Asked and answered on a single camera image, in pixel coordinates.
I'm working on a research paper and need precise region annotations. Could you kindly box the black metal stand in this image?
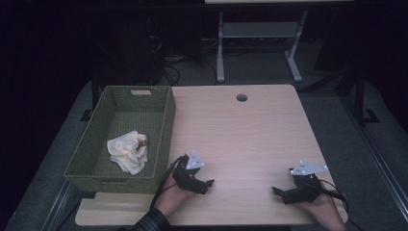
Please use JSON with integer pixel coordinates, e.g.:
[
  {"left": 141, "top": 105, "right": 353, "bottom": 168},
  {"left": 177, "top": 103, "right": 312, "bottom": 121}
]
[{"left": 335, "top": 62, "right": 380, "bottom": 127}]

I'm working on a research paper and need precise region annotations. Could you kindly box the cream cloth garment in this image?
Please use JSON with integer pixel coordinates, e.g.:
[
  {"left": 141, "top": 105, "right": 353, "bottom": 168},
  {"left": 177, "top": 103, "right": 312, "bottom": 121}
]
[{"left": 106, "top": 129, "right": 149, "bottom": 176}]

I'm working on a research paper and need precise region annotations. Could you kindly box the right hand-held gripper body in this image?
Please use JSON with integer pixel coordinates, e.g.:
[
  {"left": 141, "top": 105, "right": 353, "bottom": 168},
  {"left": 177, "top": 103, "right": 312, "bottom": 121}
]
[{"left": 282, "top": 160, "right": 329, "bottom": 204}]

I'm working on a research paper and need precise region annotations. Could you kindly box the person's left hand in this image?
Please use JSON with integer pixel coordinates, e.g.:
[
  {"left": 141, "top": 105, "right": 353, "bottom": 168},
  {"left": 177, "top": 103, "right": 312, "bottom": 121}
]
[{"left": 154, "top": 174, "right": 194, "bottom": 218}]

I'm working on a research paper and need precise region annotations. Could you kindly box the metal floor rail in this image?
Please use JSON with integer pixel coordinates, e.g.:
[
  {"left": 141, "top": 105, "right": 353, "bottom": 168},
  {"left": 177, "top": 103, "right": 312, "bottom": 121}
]
[
  {"left": 40, "top": 179, "right": 83, "bottom": 231},
  {"left": 340, "top": 94, "right": 408, "bottom": 222}
]

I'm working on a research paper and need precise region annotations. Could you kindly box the person's right hand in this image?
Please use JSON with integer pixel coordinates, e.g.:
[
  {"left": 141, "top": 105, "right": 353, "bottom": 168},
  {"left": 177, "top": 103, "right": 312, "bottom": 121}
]
[{"left": 296, "top": 190, "right": 348, "bottom": 231}]

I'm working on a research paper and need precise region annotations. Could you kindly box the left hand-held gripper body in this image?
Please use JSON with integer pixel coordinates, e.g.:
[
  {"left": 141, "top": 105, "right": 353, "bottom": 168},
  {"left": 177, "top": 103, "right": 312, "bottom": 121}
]
[{"left": 172, "top": 149, "right": 206, "bottom": 193}]

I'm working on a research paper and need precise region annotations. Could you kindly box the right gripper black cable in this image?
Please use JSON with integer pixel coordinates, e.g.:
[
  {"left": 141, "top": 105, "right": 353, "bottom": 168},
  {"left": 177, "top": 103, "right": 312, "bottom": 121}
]
[{"left": 319, "top": 178, "right": 364, "bottom": 231}]

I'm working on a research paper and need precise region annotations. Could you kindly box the white metal stand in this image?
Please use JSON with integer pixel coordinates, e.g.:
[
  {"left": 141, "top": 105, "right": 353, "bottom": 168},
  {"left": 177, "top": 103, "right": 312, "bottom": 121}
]
[{"left": 215, "top": 9, "right": 309, "bottom": 85}]

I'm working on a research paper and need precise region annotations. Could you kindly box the green woven basket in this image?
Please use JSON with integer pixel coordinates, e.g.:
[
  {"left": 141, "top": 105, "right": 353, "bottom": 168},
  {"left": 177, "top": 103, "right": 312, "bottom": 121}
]
[{"left": 63, "top": 85, "right": 177, "bottom": 195}]

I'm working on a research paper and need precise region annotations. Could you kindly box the tangle of floor cables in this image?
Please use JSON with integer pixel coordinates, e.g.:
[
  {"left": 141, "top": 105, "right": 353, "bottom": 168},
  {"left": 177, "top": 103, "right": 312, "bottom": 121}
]
[{"left": 145, "top": 33, "right": 219, "bottom": 87}]

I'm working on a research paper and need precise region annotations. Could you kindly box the black table leg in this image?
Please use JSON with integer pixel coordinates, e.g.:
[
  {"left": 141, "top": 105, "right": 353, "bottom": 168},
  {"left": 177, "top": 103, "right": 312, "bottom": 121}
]
[{"left": 80, "top": 71, "right": 101, "bottom": 122}]

